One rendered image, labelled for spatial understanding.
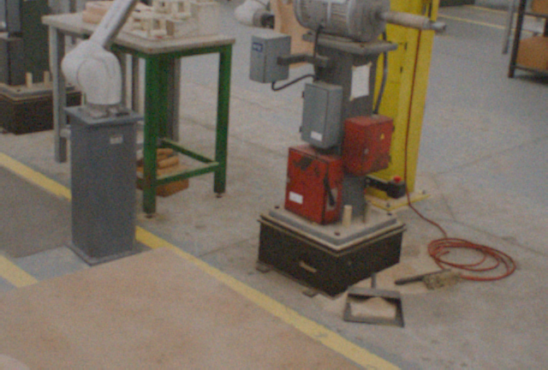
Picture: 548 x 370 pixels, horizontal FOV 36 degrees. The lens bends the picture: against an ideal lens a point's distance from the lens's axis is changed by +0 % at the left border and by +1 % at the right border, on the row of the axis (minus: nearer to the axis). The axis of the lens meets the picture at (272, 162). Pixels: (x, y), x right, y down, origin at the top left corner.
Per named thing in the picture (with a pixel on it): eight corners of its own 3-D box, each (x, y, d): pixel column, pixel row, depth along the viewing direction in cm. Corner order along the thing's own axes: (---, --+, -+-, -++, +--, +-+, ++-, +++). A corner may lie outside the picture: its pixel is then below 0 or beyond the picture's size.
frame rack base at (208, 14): (219, 34, 467) (220, 2, 461) (198, 36, 456) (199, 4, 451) (187, 26, 485) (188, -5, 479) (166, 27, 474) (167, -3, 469)
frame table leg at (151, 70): (156, 217, 456) (159, 52, 427) (148, 219, 452) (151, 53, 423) (150, 214, 460) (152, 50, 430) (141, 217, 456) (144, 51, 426)
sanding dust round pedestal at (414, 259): (538, 251, 446) (539, 244, 445) (361, 343, 348) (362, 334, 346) (329, 172, 542) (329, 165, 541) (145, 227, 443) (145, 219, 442)
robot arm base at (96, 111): (98, 122, 377) (98, 110, 375) (76, 109, 393) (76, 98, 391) (134, 116, 387) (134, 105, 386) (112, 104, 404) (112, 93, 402)
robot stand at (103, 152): (90, 267, 396) (89, 123, 373) (65, 245, 417) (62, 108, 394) (142, 254, 413) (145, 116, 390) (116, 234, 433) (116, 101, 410)
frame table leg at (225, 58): (225, 197, 490) (233, 43, 461) (218, 199, 486) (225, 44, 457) (219, 194, 494) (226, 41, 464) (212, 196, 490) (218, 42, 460)
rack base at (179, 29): (198, 36, 457) (199, 19, 454) (174, 38, 446) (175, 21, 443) (167, 27, 475) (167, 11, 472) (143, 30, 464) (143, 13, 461)
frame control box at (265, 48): (318, 98, 378) (324, 40, 369) (285, 104, 363) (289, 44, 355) (280, 86, 394) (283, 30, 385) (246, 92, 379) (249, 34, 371)
